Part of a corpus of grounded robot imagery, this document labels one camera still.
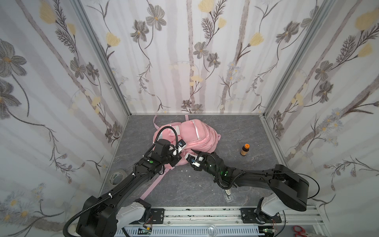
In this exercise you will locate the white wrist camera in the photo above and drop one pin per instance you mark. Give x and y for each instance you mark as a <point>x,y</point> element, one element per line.
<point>179,148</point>
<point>195,163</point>

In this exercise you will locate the pink school backpack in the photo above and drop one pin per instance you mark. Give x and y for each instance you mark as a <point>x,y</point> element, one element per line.
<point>198,135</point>

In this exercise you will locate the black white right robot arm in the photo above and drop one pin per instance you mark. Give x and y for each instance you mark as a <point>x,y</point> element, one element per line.
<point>289,189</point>

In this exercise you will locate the clear tape roll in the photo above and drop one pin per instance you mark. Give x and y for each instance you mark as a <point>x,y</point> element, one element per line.
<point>116,176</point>

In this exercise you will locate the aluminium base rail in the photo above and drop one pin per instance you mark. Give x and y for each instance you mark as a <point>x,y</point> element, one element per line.
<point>226,221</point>

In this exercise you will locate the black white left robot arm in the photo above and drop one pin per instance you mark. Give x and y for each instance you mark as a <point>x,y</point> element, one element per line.
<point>98,215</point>

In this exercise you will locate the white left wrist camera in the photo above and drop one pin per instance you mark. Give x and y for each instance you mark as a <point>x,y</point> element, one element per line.
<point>179,148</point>

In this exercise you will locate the red handled scissors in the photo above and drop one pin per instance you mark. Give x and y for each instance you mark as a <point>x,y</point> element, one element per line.
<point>299,231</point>

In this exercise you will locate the small orange-capped bottle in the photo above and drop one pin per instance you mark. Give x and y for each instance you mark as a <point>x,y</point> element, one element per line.
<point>245,149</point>

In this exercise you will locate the clear plastic stapler box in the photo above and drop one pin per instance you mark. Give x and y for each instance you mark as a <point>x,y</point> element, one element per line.
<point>228,195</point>

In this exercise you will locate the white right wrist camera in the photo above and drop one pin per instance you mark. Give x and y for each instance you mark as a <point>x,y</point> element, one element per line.
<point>195,163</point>

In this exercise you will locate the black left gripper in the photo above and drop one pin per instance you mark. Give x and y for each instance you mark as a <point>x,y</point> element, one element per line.
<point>174,157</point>

